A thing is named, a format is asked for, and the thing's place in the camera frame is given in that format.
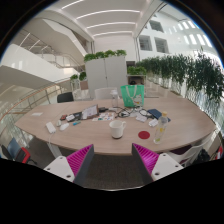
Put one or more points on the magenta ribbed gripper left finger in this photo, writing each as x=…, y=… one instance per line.
x=73, y=167

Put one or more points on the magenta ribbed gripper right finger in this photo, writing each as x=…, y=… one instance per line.
x=153, y=166

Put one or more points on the red round coaster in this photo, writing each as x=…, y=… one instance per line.
x=144, y=135

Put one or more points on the white small box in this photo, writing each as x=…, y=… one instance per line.
x=153, y=123

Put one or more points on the white computer mouse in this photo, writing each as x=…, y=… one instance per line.
x=64, y=126

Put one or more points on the white power adapter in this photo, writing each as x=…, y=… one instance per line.
x=50, y=127

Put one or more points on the small blue marker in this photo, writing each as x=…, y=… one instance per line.
x=77, y=122

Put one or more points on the dark blue notebook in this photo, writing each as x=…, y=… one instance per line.
x=155, y=113

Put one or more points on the white ceramic mug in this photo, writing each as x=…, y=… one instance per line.
x=117, y=128

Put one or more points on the white chair right foreground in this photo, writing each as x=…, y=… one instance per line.
x=188, y=154

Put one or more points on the blue and red chair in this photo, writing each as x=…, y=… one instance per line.
x=15, y=152

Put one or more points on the white paper sheet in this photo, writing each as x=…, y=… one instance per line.
x=37, y=114

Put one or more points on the black office chair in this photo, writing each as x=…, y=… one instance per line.
x=65, y=97

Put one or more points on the green tote bag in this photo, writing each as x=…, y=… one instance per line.
x=133, y=95

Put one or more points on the clear bottle near bag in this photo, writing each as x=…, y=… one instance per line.
x=114, y=97

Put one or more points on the white chair behind table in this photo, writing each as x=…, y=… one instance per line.
x=106, y=93

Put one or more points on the green hedge planter row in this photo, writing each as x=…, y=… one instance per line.
x=200, y=74

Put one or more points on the white tall cabinet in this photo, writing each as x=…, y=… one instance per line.
x=106, y=72

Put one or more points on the plants atop cabinet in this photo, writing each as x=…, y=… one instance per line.
x=106, y=54

